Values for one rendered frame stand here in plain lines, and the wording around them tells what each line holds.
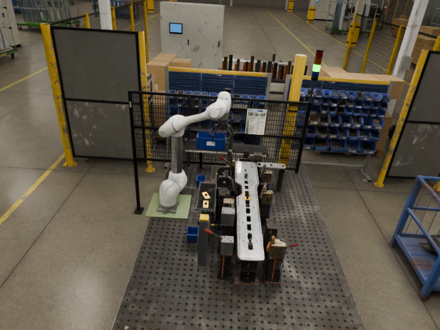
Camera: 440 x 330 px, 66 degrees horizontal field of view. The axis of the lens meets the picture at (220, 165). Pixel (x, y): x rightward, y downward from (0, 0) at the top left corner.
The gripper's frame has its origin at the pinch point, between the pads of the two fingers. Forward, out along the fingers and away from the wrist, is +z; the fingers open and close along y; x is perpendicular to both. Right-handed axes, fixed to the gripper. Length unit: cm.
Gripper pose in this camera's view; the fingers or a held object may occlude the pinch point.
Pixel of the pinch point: (221, 142)
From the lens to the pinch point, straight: 273.3
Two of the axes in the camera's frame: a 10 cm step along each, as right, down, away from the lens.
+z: -0.5, 8.7, 4.9
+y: 10.0, 0.6, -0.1
